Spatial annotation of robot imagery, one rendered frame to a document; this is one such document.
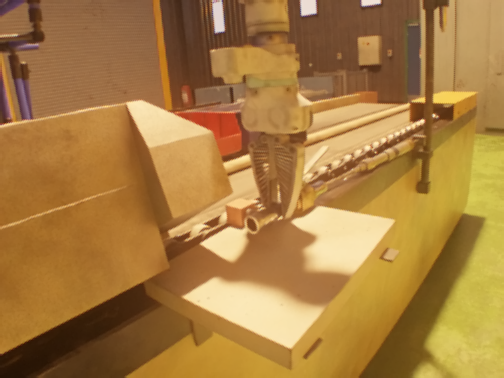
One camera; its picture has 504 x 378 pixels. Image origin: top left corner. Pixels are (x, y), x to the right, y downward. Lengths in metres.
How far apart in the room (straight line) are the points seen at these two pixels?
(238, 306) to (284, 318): 0.05
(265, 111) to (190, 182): 0.15
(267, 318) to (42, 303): 0.22
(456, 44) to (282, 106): 5.45
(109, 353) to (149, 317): 0.06
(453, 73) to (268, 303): 5.52
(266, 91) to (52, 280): 0.33
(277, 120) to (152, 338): 0.32
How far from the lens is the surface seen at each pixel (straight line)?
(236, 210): 0.52
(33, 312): 0.37
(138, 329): 0.44
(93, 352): 0.42
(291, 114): 0.45
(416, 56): 9.62
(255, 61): 0.43
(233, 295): 0.38
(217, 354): 0.56
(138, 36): 12.48
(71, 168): 0.37
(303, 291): 0.38
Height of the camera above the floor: 1.02
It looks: 19 degrees down
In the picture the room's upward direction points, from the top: 5 degrees counter-clockwise
